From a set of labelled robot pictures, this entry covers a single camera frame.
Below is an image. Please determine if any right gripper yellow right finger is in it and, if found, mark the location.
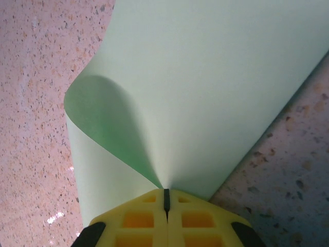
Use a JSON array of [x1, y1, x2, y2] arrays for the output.
[[164, 189, 267, 247]]

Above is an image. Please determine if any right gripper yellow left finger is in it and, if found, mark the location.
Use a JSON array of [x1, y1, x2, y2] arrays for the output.
[[74, 189, 168, 247]]

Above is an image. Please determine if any light green paper sheet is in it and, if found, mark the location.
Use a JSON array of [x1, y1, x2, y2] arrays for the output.
[[63, 0, 329, 230]]

